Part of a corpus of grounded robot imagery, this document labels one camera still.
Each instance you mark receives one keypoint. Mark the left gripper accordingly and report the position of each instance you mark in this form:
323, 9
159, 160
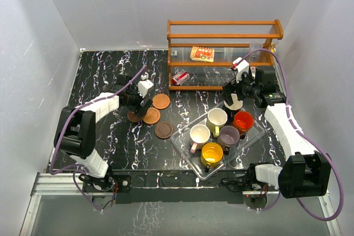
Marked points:
139, 110

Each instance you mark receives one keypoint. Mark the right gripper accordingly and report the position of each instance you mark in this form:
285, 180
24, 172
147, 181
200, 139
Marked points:
230, 88

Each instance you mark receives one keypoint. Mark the light wooden coaster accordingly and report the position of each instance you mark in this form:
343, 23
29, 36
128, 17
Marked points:
161, 101
152, 116

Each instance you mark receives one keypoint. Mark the dark wooden coaster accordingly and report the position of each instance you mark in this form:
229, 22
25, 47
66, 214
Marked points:
134, 118
163, 130

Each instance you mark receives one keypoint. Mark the pale green mug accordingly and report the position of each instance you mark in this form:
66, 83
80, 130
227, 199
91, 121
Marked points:
216, 119

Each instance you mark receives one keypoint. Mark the pink mug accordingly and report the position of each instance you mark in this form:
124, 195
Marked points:
199, 136

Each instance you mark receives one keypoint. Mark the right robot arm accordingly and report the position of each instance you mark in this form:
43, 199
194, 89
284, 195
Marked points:
306, 172

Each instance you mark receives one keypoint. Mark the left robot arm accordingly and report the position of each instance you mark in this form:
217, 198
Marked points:
76, 132

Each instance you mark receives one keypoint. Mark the clear plastic cup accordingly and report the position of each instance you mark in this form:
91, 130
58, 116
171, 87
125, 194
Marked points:
255, 45

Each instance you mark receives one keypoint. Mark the black and white mug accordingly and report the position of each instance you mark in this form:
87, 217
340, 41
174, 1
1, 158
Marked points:
235, 107

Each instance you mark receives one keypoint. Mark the orange mug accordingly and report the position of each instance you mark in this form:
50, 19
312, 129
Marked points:
243, 122

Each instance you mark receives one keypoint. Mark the wooden shelf rack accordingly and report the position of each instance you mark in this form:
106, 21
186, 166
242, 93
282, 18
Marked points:
230, 40

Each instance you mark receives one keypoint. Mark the purple mug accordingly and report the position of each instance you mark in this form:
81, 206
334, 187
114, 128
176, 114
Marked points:
228, 138

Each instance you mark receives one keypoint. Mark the orange snack packet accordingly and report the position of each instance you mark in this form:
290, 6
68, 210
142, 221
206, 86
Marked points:
202, 54

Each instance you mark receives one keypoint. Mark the red and white can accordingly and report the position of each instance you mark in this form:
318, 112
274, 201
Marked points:
180, 78

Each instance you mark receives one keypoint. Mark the clear plastic tray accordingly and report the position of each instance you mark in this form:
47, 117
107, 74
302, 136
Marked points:
181, 140

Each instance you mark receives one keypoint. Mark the yellow mug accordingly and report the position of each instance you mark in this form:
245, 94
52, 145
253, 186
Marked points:
211, 155

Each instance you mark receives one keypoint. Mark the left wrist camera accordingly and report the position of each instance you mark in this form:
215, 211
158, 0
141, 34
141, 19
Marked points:
144, 85

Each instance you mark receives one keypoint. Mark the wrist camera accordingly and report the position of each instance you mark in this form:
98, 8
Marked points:
144, 85
239, 66

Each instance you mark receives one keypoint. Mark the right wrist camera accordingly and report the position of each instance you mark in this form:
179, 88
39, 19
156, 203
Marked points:
239, 66

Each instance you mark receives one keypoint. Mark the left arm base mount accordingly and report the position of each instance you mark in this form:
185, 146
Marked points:
112, 184

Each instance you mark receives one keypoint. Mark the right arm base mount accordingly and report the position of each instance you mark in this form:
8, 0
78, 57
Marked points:
254, 192

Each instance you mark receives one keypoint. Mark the aluminium frame rail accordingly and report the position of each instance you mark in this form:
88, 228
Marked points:
46, 185

